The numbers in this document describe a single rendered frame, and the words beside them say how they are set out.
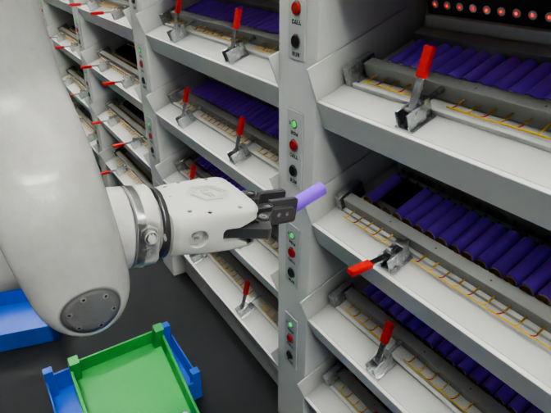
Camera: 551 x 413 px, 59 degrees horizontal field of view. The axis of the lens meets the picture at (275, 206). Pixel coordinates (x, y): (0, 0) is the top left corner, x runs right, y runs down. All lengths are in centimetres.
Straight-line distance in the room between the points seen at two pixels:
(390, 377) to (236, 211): 41
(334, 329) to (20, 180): 62
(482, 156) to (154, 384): 86
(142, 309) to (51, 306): 109
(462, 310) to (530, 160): 20
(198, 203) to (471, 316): 34
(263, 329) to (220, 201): 66
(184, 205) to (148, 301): 102
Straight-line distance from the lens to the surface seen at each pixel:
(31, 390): 136
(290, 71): 74
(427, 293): 65
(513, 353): 60
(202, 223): 49
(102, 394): 116
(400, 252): 67
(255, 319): 118
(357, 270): 63
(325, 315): 89
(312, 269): 83
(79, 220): 37
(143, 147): 164
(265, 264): 101
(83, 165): 38
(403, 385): 80
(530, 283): 63
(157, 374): 117
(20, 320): 157
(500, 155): 54
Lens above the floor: 93
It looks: 28 degrees down
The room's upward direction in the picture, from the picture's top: straight up
